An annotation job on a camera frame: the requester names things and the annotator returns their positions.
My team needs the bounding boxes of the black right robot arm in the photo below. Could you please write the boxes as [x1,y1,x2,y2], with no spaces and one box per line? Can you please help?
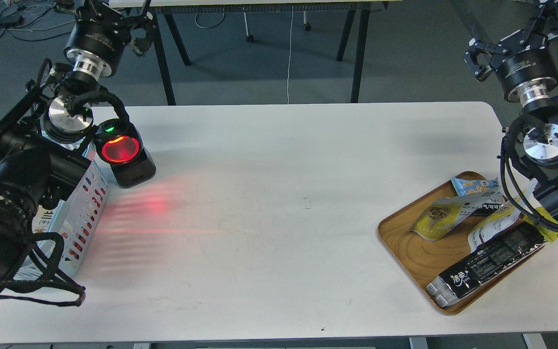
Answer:
[463,0,558,233]

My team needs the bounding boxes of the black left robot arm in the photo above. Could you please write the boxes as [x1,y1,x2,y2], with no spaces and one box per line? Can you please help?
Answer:
[0,0,158,307]

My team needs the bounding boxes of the blue snack packet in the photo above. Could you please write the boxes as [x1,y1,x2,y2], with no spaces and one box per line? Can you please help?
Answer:
[451,177,499,196]

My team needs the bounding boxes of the black long snack package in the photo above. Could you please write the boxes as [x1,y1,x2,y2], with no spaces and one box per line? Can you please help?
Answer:
[425,222,547,308]

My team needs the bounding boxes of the light blue plastic basket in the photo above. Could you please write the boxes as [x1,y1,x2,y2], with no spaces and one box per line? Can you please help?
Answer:
[14,144,109,280]

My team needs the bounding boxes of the snack packets in basket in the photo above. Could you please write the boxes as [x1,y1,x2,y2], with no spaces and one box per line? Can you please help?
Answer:
[31,206,58,234]

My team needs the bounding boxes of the yellow cartoon snack packet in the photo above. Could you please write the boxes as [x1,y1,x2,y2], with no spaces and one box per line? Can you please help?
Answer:
[524,206,558,243]

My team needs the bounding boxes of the black barcode scanner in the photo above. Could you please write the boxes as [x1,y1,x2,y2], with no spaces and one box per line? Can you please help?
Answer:
[93,118,156,188]

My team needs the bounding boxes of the wooden tray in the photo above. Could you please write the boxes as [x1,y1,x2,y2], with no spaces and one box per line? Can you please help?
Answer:
[378,180,546,315]

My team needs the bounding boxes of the background table with black legs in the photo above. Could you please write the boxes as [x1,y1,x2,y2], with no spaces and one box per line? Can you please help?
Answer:
[108,0,390,106]

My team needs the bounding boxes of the white hanging cable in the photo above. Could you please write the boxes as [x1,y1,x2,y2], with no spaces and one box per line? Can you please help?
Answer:
[286,6,295,104]

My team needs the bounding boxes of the floor cables and power strip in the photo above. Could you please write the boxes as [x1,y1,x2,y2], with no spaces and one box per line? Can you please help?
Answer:
[0,0,74,63]

